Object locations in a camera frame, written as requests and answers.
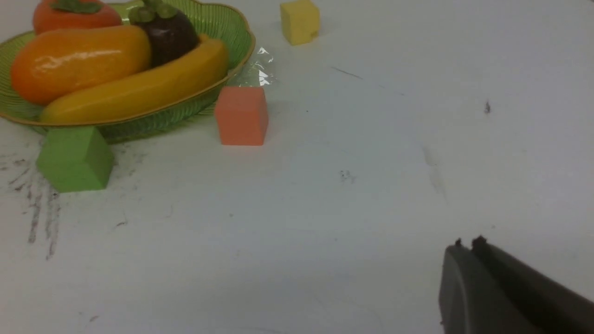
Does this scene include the orange foam cube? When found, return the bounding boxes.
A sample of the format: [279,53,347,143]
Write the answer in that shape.
[214,86,269,146]

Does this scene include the green foam cube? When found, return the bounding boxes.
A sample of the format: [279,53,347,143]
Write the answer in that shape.
[36,127,114,193]

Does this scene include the green leaf-shaped glass plate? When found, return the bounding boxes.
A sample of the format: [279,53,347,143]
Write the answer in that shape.
[0,0,256,143]

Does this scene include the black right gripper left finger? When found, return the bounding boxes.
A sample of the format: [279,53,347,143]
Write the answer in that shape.
[439,238,547,334]

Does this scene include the orange persimmon with green calyx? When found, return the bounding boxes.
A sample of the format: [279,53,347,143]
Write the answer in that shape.
[32,0,123,34]

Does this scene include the orange yellow mango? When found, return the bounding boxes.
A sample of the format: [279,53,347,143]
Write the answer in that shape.
[10,25,151,105]

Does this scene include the clear plastic wrap scrap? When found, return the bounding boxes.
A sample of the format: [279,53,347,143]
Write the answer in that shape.
[227,46,276,87]

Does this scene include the dark purple mangosteen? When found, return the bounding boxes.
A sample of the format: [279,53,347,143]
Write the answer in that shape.
[128,0,200,68]

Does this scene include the yellow banana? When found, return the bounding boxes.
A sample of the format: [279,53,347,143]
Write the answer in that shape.
[39,39,229,126]

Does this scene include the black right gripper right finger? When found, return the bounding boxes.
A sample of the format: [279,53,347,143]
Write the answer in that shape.
[471,236,594,334]

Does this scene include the yellow foam cube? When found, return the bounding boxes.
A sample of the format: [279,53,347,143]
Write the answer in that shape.
[280,0,321,46]

